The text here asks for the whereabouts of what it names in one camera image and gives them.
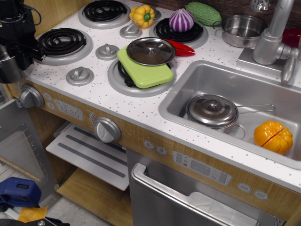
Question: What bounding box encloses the front left black stove burner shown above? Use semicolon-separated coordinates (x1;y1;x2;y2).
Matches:
36;28;93;66

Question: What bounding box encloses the grey toy sink basin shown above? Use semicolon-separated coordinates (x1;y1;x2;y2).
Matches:
159;61;301;170

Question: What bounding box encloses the grey stovetop knob far back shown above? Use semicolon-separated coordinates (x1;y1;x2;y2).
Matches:
150;6;161;21

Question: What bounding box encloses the green plastic cutting board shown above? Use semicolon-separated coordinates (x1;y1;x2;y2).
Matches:
117;47;174;89

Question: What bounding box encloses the grey stovetop knob middle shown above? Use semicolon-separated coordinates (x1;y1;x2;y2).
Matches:
95;43;119;61

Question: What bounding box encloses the tall steel pot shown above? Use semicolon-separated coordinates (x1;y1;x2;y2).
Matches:
0;45;34;84

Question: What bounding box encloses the front right black stove burner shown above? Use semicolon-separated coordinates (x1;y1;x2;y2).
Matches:
108;59;176;97

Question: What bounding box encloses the open silver oven door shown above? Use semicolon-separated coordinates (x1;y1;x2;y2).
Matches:
0;99;57;203

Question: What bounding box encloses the grey stovetop knob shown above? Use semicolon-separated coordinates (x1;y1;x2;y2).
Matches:
150;6;161;21
119;23;143;39
66;66;94;86
95;43;119;61

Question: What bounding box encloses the white oven rack shelf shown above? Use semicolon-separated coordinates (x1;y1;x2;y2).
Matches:
46;123;129;191

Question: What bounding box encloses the yellow toy bell pepper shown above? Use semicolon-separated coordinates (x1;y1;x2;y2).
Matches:
129;5;155;28

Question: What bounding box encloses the blue clamp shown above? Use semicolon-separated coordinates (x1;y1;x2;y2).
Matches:
0;177;42;212

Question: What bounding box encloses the grey oven dial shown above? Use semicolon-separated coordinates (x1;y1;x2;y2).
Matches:
94;117;121;143
20;84;44;108

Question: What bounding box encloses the red toy cup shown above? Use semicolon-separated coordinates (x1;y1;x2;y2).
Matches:
282;28;301;48

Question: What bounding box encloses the grey oven dial left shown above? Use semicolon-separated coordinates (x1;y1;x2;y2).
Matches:
20;84;44;108

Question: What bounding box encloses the grey stovetop knob front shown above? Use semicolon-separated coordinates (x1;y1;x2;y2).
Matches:
66;66;94;86

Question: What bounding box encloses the orange toy pumpkin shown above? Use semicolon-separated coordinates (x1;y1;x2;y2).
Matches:
253;121;293;155

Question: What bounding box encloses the silver dishwasher door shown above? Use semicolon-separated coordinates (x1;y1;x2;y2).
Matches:
127;150;285;226

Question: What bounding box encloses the lidded steel saucepan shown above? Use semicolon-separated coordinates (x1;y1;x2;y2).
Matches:
186;94;276;133

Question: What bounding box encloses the red toy chili pepper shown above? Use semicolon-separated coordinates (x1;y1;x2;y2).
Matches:
164;39;195;57

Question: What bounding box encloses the yellow cloth scrap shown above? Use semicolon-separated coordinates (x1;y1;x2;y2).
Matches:
17;206;48;223

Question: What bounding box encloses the purple striped toy onion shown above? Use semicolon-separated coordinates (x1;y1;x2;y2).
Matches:
169;8;195;32

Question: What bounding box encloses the black stove burner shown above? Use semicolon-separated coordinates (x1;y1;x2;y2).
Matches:
149;18;209;49
78;0;130;30
108;59;176;97
36;28;93;66

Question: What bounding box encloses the back right black stove burner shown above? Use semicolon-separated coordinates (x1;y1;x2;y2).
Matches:
149;18;209;49

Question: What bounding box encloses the grey oven dial right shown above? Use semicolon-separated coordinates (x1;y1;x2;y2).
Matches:
94;117;121;143

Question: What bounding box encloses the green toy bitter gourd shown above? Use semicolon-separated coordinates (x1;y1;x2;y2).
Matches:
185;1;222;26

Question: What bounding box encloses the grey toy faucet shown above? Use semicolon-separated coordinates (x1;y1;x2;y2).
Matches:
236;0;299;84

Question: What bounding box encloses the open steel saucepan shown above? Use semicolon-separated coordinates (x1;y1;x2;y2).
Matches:
213;15;268;48

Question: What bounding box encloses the back left black stove burner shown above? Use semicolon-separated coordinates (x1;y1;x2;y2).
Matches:
78;0;130;30

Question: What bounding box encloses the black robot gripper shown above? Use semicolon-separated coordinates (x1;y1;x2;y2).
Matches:
0;0;46;71

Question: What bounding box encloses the loose steel pot lid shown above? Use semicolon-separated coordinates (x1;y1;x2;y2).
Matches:
127;37;176;66

